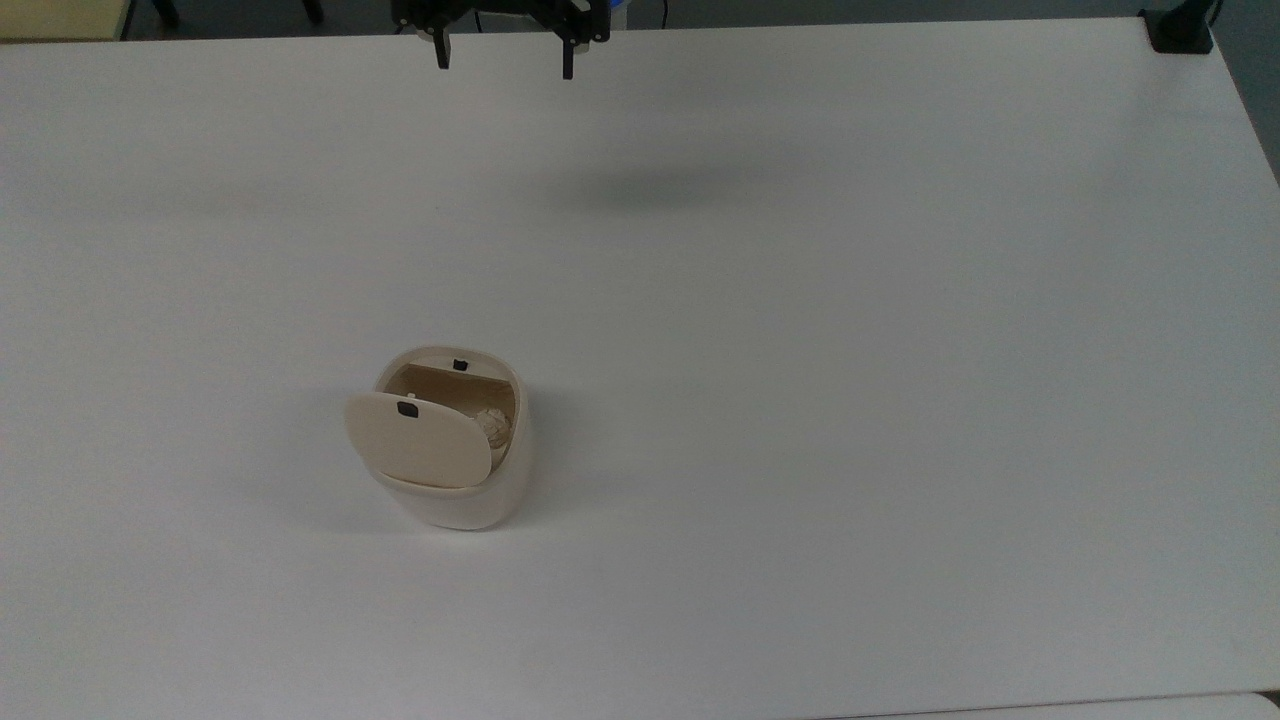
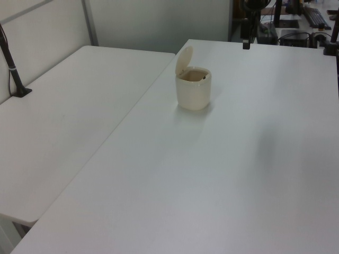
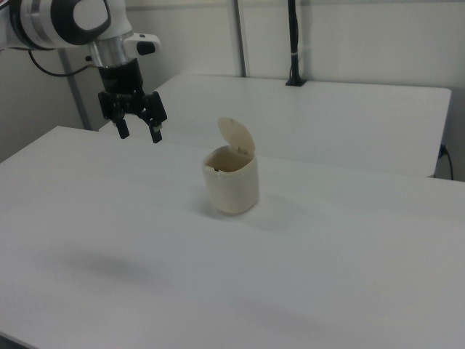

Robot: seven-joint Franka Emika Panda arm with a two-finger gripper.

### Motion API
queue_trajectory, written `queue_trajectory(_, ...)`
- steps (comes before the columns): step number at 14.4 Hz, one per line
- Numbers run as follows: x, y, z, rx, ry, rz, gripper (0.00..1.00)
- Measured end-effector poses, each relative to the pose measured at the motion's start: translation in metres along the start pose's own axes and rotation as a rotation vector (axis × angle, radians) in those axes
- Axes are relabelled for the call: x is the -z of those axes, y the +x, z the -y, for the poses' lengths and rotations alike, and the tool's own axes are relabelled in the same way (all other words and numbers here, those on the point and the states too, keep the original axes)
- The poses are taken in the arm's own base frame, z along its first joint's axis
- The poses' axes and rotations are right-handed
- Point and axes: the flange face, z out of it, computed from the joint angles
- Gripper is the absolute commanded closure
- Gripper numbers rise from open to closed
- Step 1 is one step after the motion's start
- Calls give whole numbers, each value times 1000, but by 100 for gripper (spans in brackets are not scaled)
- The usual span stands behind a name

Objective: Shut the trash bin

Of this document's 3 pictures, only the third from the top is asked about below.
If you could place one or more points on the black camera pole with clamp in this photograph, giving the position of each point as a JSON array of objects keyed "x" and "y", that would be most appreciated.
[{"x": 295, "y": 40}]

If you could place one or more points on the cream square ceramic bowl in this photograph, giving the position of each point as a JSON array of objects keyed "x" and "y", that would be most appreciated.
[{"x": 232, "y": 191}]

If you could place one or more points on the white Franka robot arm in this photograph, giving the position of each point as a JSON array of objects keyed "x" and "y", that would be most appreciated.
[{"x": 40, "y": 22}]

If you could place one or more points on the aluminium frame post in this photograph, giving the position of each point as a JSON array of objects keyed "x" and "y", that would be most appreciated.
[
  {"x": 74, "y": 91},
  {"x": 241, "y": 36}
]

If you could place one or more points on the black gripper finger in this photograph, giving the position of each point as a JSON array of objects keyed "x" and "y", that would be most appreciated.
[
  {"x": 157, "y": 109},
  {"x": 123, "y": 130}
]

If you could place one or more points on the cream trash bin lid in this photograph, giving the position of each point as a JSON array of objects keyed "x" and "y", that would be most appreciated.
[{"x": 236, "y": 134}]

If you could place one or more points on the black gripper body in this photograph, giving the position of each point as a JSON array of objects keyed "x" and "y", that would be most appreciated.
[{"x": 120, "y": 78}]

